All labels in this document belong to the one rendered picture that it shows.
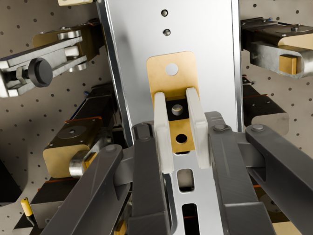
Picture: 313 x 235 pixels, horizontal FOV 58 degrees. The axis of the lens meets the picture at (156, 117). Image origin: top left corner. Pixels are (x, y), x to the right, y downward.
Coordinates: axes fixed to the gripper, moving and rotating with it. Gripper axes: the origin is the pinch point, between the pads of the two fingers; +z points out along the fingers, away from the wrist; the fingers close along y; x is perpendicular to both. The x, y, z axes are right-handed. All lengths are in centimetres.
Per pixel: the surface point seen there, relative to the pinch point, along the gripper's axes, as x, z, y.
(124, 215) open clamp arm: -28.4, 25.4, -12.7
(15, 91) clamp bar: 2.2, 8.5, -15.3
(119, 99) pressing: -6.5, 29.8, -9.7
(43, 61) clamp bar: 4.5, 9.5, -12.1
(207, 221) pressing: -36.6, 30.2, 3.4
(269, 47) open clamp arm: -0.9, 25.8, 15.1
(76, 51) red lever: 3.3, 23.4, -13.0
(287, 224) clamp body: -35.3, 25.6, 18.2
